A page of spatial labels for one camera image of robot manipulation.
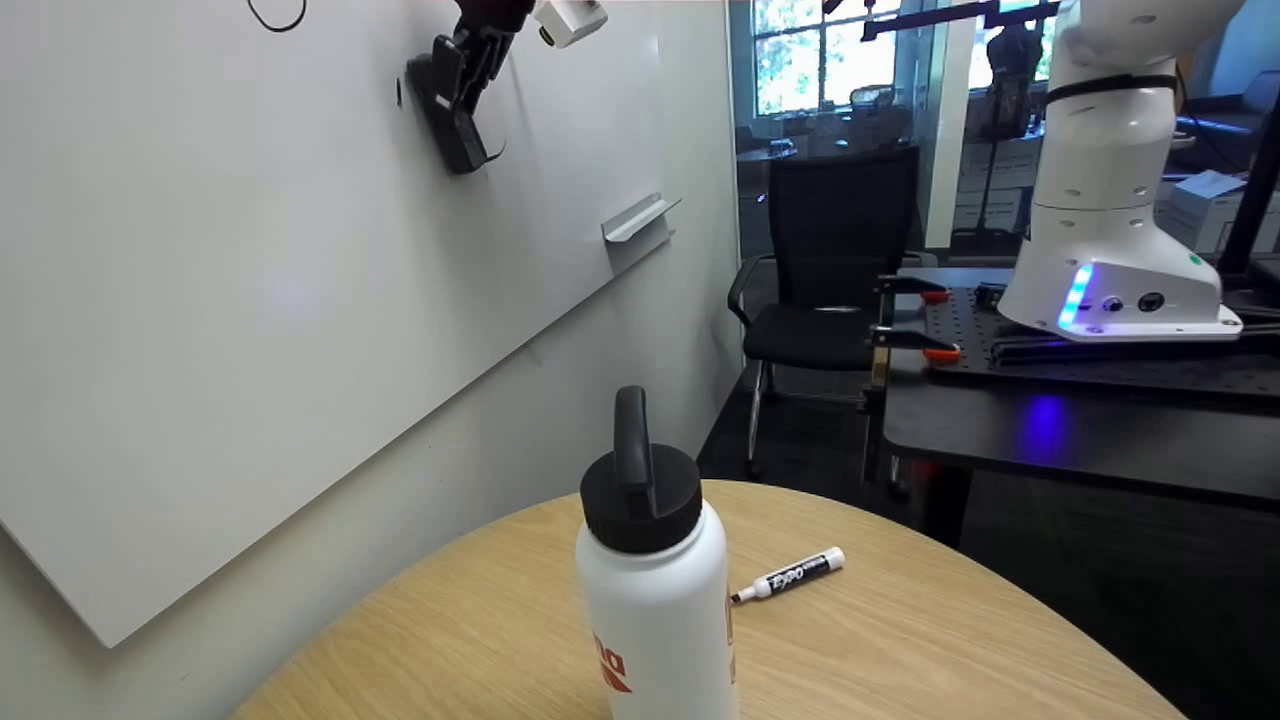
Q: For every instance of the black white marker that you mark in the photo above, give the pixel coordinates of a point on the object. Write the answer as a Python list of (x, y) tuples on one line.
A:
[(791, 579)]

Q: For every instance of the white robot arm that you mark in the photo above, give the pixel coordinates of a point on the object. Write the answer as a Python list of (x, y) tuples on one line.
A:
[(1099, 264)]

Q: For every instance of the round wooden table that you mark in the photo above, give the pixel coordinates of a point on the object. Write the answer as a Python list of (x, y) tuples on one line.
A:
[(806, 609)]

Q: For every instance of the black whiteboard eraser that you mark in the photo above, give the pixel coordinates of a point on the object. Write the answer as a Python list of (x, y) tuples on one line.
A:
[(450, 89)]

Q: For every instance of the white whiteboard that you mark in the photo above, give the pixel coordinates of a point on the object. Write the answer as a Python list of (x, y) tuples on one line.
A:
[(233, 263)]

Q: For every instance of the orange handled clamp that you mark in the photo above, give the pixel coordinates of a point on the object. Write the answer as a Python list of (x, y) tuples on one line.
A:
[(909, 352)]

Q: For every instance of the white water bottle black cap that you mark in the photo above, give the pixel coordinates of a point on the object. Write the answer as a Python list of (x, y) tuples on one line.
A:
[(655, 579)]

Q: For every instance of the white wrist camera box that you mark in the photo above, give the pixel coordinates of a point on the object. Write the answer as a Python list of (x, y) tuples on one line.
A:
[(567, 22)]

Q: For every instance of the aluminium whiteboard tray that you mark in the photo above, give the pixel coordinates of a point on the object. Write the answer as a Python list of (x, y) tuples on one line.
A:
[(635, 220)]

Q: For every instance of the black office chair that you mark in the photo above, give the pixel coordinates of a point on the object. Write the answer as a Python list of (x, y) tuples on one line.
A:
[(838, 224)]

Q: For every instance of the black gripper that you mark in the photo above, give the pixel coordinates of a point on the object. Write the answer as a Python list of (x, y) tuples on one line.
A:
[(487, 28)]

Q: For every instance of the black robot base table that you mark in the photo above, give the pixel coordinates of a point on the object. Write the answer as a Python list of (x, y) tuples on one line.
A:
[(1153, 417)]

